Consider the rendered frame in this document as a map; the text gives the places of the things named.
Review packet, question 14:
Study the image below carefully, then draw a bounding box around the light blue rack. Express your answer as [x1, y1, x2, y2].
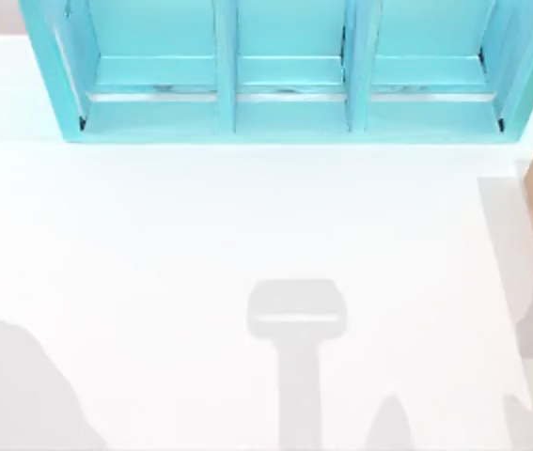
[17, 0, 533, 145]

